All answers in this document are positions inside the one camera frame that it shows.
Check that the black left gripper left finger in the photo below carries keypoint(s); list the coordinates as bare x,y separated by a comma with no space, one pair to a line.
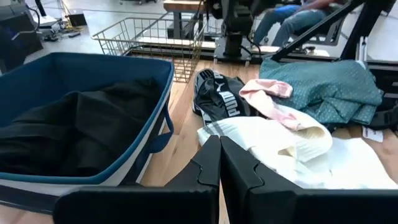
186,199

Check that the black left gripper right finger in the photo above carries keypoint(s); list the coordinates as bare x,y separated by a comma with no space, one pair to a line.
264,199

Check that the white cloth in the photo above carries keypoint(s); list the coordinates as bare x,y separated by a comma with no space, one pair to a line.
351,165

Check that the pink sock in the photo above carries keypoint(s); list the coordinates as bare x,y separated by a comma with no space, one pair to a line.
264,96

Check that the black Puma underwear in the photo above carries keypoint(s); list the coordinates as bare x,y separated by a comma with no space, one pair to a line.
217,96

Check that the teal patterned cloth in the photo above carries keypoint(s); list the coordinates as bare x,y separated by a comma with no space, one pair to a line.
326,87

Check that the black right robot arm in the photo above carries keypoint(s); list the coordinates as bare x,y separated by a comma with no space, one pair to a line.
236,18

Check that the black cloth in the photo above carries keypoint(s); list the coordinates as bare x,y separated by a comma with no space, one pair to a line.
77,124

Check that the navy blue fabric bin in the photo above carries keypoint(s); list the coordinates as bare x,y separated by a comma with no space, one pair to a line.
77,68

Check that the person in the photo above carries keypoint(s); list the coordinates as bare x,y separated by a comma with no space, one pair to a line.
295,21

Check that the wooden table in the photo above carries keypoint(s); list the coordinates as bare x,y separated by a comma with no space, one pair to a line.
182,6

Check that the small black box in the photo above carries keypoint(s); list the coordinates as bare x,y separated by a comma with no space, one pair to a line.
76,19

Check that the large black case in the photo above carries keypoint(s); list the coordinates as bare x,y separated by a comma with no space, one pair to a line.
15,31

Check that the black metal frame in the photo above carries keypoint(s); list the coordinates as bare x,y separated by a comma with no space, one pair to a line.
311,34

